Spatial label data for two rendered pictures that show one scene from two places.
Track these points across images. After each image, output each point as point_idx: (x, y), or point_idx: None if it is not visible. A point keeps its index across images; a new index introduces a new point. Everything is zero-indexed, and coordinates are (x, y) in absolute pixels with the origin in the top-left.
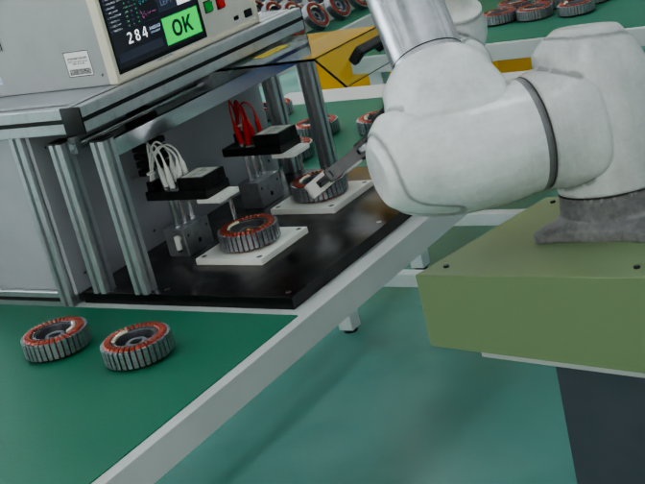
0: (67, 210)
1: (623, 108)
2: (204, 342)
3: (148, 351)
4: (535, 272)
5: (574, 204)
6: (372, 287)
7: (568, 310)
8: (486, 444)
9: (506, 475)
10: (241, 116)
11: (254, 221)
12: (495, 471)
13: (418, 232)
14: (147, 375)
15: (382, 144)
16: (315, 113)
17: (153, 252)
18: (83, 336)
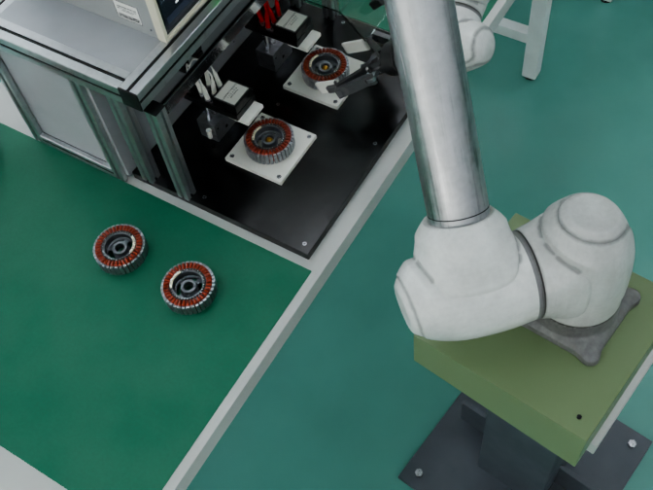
0: None
1: (603, 292)
2: (240, 288)
3: (199, 304)
4: (504, 382)
5: None
6: (365, 218)
7: (522, 413)
8: (412, 169)
9: (425, 208)
10: (264, 9)
11: (274, 127)
12: (417, 202)
13: (404, 154)
14: (199, 325)
15: (412, 306)
16: None
17: (185, 119)
18: (143, 256)
